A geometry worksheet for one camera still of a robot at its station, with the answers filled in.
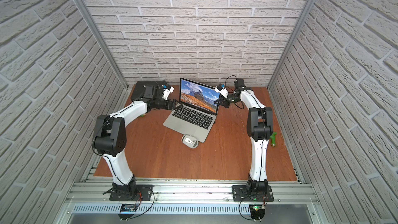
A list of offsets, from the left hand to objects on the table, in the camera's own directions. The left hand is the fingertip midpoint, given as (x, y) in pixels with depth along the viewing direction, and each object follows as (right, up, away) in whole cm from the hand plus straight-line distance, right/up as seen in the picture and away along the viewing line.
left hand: (180, 102), depth 93 cm
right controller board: (+40, -52, -21) cm, 69 cm away
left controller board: (-22, -52, -22) cm, 60 cm away
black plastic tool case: (-16, +6, -15) cm, 23 cm away
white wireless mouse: (+6, -23, -5) cm, 24 cm away
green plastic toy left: (-14, -6, -25) cm, 29 cm away
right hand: (+24, +1, +6) cm, 25 cm away
